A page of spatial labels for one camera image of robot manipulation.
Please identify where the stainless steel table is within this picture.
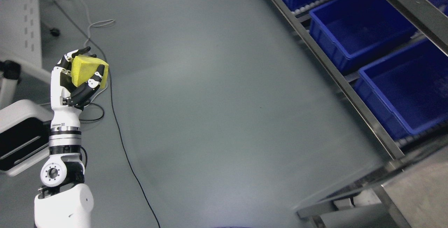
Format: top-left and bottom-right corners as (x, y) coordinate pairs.
(296, 136), (447, 228)

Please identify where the grey floor cable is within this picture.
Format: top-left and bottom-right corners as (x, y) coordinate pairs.
(72, 0), (116, 48)

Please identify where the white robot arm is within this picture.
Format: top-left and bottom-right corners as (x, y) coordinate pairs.
(34, 126), (94, 228)

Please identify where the metal shelf rack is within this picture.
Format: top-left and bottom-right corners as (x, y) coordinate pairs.
(270, 0), (447, 159)

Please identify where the white perforated cabinet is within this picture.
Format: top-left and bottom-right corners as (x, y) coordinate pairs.
(0, 0), (42, 68)

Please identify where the yellow foam block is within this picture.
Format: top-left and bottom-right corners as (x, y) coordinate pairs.
(71, 55), (109, 89)

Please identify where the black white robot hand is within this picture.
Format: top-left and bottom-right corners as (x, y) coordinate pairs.
(50, 47), (105, 129)

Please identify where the white black machine base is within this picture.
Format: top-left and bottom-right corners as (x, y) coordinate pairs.
(0, 60), (53, 177)

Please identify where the black floor cable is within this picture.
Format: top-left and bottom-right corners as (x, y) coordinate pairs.
(38, 0), (161, 228)

